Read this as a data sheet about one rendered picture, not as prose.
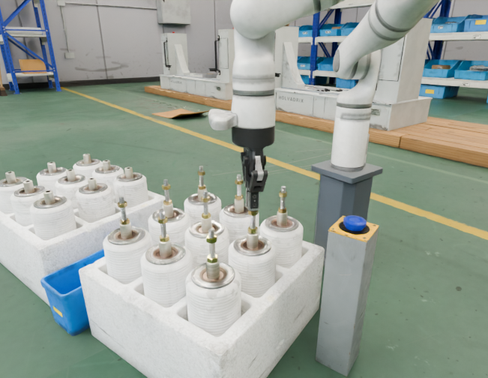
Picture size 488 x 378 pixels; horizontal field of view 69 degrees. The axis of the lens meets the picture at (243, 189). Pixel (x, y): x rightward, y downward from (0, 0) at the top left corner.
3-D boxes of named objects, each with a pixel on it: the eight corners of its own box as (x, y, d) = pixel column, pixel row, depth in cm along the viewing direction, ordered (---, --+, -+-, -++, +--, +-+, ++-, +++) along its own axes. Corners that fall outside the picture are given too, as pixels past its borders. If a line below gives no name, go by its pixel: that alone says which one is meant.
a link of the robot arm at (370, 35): (372, -14, 68) (419, -14, 69) (329, 52, 95) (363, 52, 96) (375, 31, 67) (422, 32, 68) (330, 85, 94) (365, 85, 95)
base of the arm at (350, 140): (343, 160, 107) (349, 102, 101) (369, 167, 100) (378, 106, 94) (323, 165, 102) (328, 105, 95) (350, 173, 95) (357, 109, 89)
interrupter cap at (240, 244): (269, 259, 66) (269, 256, 66) (229, 255, 67) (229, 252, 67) (273, 239, 73) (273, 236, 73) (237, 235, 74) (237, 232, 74)
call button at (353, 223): (346, 222, 66) (348, 212, 66) (368, 228, 64) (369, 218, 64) (339, 230, 63) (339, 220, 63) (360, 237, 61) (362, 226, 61)
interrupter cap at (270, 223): (258, 226, 78) (258, 223, 78) (277, 214, 84) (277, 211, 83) (286, 236, 74) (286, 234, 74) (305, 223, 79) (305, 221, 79)
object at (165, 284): (142, 343, 70) (130, 265, 63) (159, 310, 79) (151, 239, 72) (188, 348, 69) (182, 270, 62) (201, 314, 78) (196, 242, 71)
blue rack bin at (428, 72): (435, 75, 506) (438, 59, 498) (464, 76, 478) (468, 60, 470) (417, 76, 477) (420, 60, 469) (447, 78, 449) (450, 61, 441)
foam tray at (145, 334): (204, 259, 111) (201, 206, 104) (319, 308, 90) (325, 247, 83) (91, 335, 81) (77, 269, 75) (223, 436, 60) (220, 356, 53)
